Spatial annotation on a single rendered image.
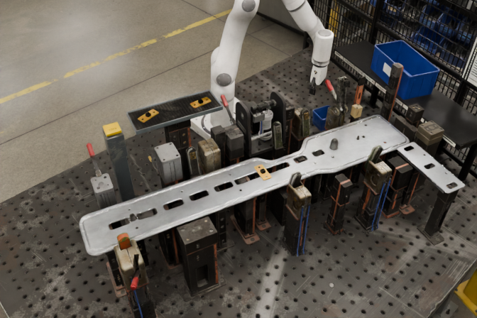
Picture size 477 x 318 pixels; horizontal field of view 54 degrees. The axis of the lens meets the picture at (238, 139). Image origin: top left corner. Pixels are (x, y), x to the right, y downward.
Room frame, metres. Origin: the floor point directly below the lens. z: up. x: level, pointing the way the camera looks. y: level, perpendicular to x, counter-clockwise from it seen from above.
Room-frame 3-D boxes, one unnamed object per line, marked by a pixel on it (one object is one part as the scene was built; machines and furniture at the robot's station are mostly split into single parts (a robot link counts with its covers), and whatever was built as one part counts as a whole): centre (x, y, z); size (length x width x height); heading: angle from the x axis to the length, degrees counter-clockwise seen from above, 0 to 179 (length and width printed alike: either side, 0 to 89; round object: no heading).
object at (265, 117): (1.54, -0.10, 0.94); 0.18 x 0.13 x 0.49; 116
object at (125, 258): (0.89, 0.35, 0.88); 0.15 x 0.11 x 0.36; 26
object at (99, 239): (1.30, -0.08, 1.00); 1.38 x 0.22 x 0.02; 116
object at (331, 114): (1.67, -0.44, 0.88); 0.07 x 0.06 x 0.35; 26
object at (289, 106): (1.61, -0.20, 0.91); 0.07 x 0.05 x 0.42; 26
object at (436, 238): (1.25, -0.82, 0.84); 0.11 x 0.06 x 0.29; 26
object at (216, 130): (1.47, 0.08, 0.90); 0.05 x 0.05 x 0.40; 26
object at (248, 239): (1.28, -0.03, 0.84); 0.17 x 0.06 x 0.29; 26
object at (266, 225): (1.33, -0.09, 0.84); 0.13 x 0.05 x 0.29; 26
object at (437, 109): (1.89, -0.81, 1.01); 0.90 x 0.22 x 0.03; 26
